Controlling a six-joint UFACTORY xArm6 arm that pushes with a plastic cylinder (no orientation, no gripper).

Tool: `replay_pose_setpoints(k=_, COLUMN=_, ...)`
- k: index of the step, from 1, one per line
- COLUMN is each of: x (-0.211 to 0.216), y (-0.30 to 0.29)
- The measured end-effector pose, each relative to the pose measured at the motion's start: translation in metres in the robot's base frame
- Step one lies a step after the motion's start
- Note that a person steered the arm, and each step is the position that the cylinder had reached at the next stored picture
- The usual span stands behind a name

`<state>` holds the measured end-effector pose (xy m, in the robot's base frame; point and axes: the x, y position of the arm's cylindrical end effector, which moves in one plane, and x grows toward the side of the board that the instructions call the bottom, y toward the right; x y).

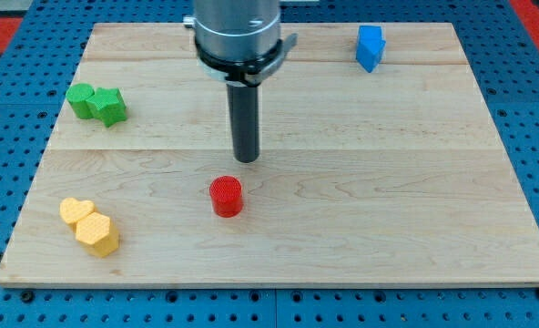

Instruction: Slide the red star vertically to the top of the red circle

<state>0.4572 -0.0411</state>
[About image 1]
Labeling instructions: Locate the yellow hexagon block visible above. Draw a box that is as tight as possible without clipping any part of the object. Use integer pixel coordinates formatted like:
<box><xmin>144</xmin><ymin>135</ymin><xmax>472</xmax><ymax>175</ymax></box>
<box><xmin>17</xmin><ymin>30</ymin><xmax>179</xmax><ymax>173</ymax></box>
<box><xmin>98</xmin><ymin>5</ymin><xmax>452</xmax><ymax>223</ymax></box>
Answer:
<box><xmin>76</xmin><ymin>212</ymin><xmax>119</xmax><ymax>258</ymax></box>

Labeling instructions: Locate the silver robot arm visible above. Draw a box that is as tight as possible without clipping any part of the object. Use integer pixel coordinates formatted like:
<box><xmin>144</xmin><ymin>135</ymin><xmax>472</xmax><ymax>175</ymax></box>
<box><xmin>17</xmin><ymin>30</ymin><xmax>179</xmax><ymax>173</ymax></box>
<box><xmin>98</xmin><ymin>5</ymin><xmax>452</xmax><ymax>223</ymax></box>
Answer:
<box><xmin>182</xmin><ymin>0</ymin><xmax>298</xmax><ymax>87</ymax></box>

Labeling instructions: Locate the red cylinder block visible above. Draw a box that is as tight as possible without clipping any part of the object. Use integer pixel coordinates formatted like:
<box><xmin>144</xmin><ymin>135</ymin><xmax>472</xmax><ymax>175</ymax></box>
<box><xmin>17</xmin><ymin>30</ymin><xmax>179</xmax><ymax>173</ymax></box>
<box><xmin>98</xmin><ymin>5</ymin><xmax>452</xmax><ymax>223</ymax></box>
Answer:
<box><xmin>209</xmin><ymin>176</ymin><xmax>243</xmax><ymax>218</ymax></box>

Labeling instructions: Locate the blue arrow block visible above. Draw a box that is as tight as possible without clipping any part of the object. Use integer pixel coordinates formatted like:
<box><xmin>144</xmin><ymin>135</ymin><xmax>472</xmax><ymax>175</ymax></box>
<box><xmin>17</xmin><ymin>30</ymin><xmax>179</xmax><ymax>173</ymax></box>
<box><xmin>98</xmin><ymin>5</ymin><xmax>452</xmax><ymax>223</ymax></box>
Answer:
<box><xmin>355</xmin><ymin>39</ymin><xmax>386</xmax><ymax>73</ymax></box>

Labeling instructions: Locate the green cylinder block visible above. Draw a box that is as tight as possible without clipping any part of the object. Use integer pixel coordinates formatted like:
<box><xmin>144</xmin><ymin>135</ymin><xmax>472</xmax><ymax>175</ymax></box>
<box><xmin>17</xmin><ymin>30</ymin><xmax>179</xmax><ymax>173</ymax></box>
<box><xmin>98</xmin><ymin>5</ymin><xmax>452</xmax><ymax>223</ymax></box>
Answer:
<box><xmin>66</xmin><ymin>83</ymin><xmax>95</xmax><ymax>119</ymax></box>

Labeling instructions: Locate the yellow heart block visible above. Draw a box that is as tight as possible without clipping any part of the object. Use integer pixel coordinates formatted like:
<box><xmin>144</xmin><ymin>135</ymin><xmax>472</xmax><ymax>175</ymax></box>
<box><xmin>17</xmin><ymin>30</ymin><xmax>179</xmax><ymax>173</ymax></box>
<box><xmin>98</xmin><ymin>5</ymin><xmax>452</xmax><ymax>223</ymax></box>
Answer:
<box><xmin>59</xmin><ymin>198</ymin><xmax>97</xmax><ymax>231</ymax></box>

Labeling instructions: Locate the green star block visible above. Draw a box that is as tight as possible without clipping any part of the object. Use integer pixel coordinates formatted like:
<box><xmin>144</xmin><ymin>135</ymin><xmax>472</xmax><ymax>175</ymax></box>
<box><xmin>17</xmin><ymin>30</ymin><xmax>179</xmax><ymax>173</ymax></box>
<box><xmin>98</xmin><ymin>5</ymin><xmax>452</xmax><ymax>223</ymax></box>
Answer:
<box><xmin>86</xmin><ymin>87</ymin><xmax>127</xmax><ymax>128</ymax></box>

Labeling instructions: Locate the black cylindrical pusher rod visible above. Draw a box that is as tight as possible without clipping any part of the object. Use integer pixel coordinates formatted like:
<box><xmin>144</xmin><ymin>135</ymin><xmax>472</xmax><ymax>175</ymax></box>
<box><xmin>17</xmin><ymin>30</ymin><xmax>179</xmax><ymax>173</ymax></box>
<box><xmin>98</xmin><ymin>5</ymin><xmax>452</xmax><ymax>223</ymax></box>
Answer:
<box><xmin>227</xmin><ymin>85</ymin><xmax>259</xmax><ymax>163</ymax></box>

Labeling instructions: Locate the blue cube block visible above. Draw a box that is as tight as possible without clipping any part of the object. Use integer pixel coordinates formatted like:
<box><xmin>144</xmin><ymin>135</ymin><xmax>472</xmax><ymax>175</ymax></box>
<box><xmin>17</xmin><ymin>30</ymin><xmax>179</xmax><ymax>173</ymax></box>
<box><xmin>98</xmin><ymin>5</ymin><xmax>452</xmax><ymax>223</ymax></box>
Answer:
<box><xmin>357</xmin><ymin>25</ymin><xmax>383</xmax><ymax>46</ymax></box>

